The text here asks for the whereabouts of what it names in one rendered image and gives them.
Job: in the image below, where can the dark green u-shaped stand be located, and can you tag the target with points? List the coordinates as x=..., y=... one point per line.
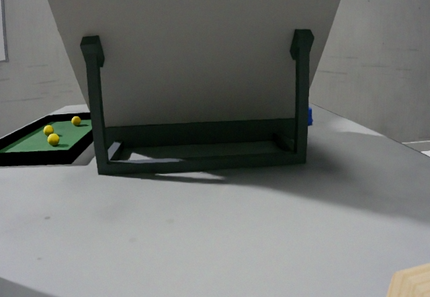
x=106, y=159

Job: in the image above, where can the green tray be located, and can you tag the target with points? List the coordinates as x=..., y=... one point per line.
x=29, y=145

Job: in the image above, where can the yellow ball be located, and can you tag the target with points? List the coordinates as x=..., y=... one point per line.
x=53, y=139
x=76, y=120
x=48, y=130

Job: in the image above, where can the blue round cap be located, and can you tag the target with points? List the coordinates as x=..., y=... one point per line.
x=310, y=120

